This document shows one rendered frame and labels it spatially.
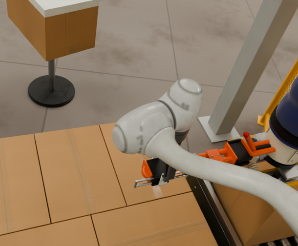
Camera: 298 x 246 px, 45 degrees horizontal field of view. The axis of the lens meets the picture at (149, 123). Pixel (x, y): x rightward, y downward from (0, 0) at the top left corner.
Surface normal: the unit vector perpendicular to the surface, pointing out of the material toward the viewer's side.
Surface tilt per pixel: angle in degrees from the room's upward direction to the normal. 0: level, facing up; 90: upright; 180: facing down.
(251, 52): 90
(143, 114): 7
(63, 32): 90
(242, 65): 90
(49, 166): 0
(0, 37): 0
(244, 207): 90
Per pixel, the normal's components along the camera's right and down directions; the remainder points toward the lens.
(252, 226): -0.94, 0.08
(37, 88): 0.18, -0.67
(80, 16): 0.61, 0.65
